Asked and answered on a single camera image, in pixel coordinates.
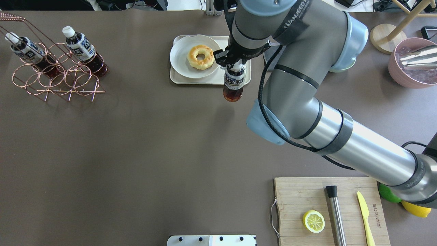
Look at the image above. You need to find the glazed donut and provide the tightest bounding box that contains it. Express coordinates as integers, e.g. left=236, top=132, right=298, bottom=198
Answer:
left=187, top=45, right=214, bottom=70

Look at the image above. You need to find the tea bottle front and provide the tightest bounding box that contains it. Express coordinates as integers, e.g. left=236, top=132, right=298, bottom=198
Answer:
left=223, top=59, right=246, bottom=102

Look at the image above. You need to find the white round plate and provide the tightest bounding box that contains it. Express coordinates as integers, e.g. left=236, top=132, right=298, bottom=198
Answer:
left=170, top=35, right=220, bottom=79

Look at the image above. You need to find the yellow plastic knife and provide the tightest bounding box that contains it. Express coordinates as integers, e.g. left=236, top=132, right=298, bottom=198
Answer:
left=356, top=191, right=376, bottom=246

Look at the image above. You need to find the copper wire bottle rack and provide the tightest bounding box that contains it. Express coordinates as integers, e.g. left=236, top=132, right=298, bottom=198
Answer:
left=1, top=12, right=106, bottom=102

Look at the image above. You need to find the pink ice bowl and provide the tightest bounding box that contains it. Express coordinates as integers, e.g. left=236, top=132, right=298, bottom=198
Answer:
left=388, top=38, right=436, bottom=88

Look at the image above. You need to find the tea bottle right of rack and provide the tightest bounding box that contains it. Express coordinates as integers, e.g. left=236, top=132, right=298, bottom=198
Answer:
left=62, top=26, right=108, bottom=78

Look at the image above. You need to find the aluminium frame post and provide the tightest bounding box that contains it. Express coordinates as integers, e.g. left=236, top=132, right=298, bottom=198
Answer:
left=204, top=0, right=221, bottom=16

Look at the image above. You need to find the tea bottle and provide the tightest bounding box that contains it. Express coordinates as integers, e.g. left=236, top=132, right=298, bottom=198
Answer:
left=62, top=26, right=108, bottom=78
left=223, top=59, right=246, bottom=102
left=5, top=32, right=61, bottom=78

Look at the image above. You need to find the metal ice scoop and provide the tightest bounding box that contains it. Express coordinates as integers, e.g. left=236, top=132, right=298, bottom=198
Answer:
left=399, top=45, right=437, bottom=70

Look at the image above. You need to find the whole lemon lower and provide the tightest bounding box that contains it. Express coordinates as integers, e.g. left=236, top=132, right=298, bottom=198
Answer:
left=401, top=200, right=432, bottom=218

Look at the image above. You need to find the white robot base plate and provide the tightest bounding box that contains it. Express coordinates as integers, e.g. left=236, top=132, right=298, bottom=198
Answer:
left=167, top=234, right=257, bottom=246

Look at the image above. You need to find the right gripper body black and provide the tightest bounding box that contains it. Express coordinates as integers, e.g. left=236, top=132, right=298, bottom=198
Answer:
left=222, top=35, right=271, bottom=65

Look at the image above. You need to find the bamboo cutting board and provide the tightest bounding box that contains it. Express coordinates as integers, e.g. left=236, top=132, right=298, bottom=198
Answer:
left=274, top=177, right=390, bottom=246

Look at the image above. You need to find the beige rabbit tray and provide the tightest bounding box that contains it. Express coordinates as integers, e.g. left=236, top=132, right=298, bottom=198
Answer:
left=170, top=35, right=251, bottom=85

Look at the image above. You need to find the half lemon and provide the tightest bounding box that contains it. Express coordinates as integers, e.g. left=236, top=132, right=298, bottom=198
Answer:
left=302, top=210, right=325, bottom=233

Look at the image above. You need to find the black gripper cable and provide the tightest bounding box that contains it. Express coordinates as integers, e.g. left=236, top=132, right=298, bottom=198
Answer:
left=258, top=44, right=437, bottom=171

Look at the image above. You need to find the green lime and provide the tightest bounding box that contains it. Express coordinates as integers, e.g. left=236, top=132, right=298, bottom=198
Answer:
left=378, top=183, right=402, bottom=203

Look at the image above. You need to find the tea bottle far left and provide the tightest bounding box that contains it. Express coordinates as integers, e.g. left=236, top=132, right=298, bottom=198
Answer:
left=5, top=32, right=61, bottom=78

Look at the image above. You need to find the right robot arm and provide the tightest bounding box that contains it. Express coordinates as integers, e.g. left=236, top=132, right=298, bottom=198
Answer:
left=214, top=0, right=436, bottom=208

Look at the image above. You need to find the grey folded cloth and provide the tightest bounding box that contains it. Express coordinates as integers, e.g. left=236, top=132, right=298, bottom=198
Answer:
left=263, top=42, right=280, bottom=72

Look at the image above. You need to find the steel muddler black tip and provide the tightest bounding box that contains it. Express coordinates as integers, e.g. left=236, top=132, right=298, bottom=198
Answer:
left=325, top=185, right=347, bottom=246

